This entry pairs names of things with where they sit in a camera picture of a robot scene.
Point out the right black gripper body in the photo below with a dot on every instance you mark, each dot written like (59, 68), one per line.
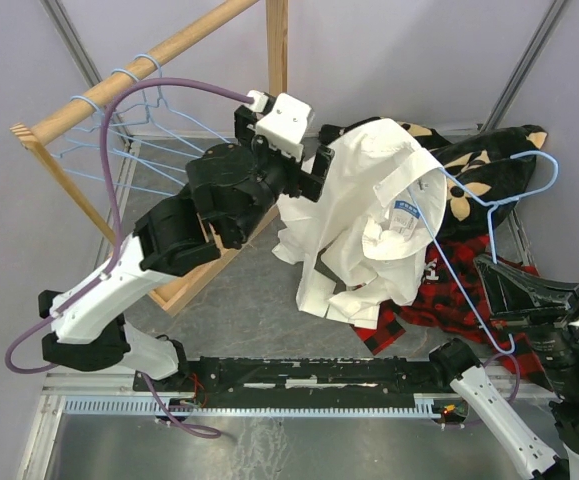
(559, 344)

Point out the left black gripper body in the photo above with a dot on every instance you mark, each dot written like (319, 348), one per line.
(289, 172)

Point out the white shirt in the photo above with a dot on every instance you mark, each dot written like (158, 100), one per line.
(365, 240)

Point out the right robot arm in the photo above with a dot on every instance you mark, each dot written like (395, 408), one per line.
(531, 457)

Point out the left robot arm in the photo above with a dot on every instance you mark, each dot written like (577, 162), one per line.
(229, 191)

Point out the red black plaid shirt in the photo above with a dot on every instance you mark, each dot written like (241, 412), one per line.
(451, 298)

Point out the black beige floral blanket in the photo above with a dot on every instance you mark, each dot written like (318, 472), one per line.
(489, 166)

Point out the wooden clothes rack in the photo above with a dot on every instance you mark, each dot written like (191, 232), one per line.
(172, 297)

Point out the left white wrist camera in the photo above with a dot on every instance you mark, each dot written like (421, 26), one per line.
(284, 121)

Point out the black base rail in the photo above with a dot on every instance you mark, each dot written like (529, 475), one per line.
(373, 382)

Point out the grey slotted cable duct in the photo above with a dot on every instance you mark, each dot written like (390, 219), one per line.
(147, 405)

